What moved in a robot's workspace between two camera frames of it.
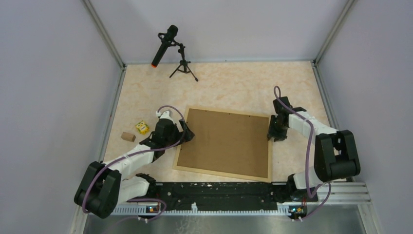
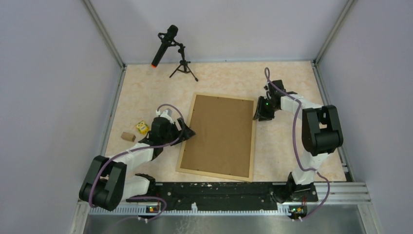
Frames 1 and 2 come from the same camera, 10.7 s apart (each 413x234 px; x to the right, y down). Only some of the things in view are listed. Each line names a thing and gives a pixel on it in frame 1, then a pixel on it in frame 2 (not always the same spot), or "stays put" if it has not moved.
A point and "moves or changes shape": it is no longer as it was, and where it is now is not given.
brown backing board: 227,142 moves or changes shape
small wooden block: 128,136 stays put
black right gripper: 272,133 to 260,114
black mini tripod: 184,66 stays put
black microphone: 172,32 stays put
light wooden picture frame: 269,179 to 224,143
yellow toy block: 142,127 stays put
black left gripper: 185,135 stays put
